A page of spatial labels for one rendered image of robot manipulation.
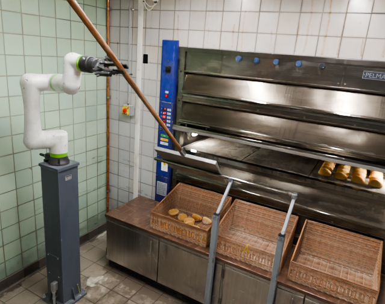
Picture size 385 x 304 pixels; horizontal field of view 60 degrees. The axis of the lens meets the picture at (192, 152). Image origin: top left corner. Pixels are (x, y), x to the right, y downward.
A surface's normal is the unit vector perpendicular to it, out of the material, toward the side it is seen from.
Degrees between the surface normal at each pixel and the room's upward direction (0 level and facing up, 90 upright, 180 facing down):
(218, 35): 90
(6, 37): 90
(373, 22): 90
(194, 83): 70
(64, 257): 90
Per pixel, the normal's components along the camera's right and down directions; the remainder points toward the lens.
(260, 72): -0.49, 0.22
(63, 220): 0.88, 0.20
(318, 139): -0.44, -0.12
